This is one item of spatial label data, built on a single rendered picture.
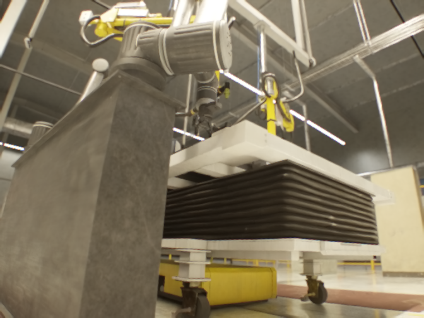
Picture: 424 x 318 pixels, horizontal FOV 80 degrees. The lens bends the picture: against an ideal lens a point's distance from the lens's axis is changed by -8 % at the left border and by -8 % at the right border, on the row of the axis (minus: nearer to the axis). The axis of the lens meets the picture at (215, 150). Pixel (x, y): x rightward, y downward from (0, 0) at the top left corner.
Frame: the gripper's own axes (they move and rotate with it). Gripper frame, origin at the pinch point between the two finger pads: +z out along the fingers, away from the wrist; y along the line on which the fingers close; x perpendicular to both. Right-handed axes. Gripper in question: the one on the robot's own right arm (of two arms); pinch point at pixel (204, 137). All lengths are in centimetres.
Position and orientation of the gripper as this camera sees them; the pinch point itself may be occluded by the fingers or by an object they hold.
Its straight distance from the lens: 134.6
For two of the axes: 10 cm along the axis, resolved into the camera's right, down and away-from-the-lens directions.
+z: -0.4, 9.3, -3.6
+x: 7.3, -2.1, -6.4
